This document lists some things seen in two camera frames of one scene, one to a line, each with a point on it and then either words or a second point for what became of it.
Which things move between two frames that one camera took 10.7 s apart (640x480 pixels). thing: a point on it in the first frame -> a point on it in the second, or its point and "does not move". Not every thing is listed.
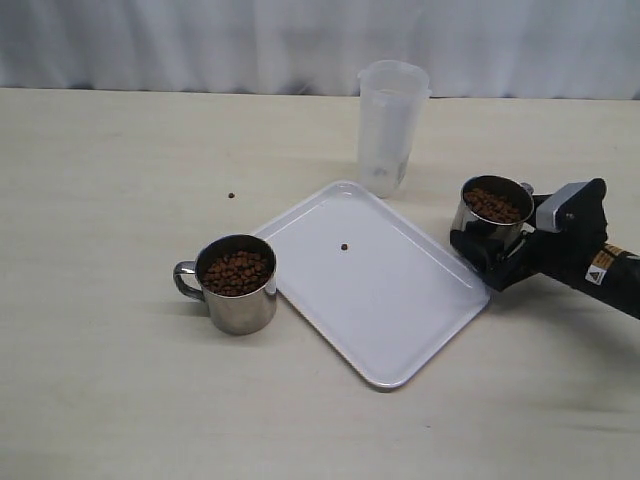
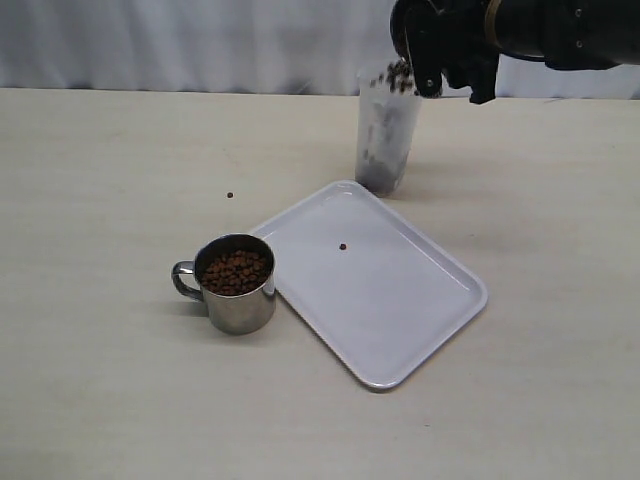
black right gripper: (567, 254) -> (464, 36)
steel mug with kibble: (236, 276) does not move
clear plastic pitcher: (392, 98) does not move
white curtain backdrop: (566, 49) does not move
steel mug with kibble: (490, 213) -> (398, 31)
